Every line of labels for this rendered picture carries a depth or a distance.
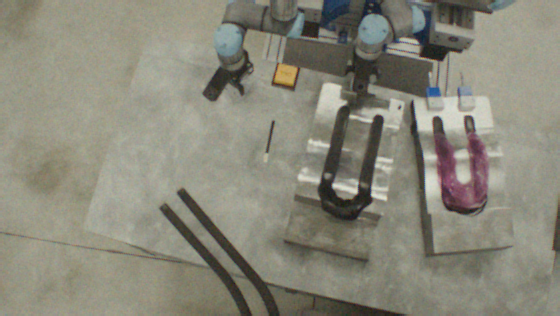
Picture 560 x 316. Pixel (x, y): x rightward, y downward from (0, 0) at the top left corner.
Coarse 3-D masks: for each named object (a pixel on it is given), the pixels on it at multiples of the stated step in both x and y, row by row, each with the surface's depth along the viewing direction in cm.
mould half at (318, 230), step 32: (320, 96) 182; (320, 128) 180; (352, 128) 180; (384, 128) 180; (320, 160) 175; (352, 160) 177; (384, 160) 177; (352, 192) 169; (384, 192) 170; (288, 224) 175; (320, 224) 175; (352, 224) 174; (352, 256) 172
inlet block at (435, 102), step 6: (432, 78) 187; (432, 84) 186; (426, 90) 186; (432, 90) 185; (438, 90) 185; (426, 96) 187; (432, 96) 184; (438, 96) 183; (432, 102) 182; (438, 102) 182; (432, 108) 183; (438, 108) 183
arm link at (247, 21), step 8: (232, 0) 160; (240, 0) 159; (248, 0) 160; (232, 8) 159; (240, 8) 158; (248, 8) 158; (256, 8) 158; (224, 16) 159; (232, 16) 158; (240, 16) 158; (248, 16) 158; (256, 16) 158; (240, 24) 158; (248, 24) 159; (256, 24) 159
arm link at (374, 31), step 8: (368, 16) 155; (376, 16) 155; (360, 24) 156; (368, 24) 155; (376, 24) 155; (384, 24) 155; (360, 32) 158; (368, 32) 154; (376, 32) 154; (384, 32) 155; (392, 32) 157; (360, 40) 160; (368, 40) 157; (376, 40) 156; (384, 40) 158; (392, 40) 160; (360, 48) 164; (368, 48) 161; (376, 48) 161
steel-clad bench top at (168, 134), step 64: (192, 64) 195; (256, 64) 195; (128, 128) 189; (192, 128) 189; (256, 128) 189; (512, 128) 188; (128, 192) 184; (192, 192) 184; (256, 192) 183; (512, 192) 183; (192, 256) 178; (256, 256) 178; (320, 256) 178; (384, 256) 178; (448, 256) 177; (512, 256) 177
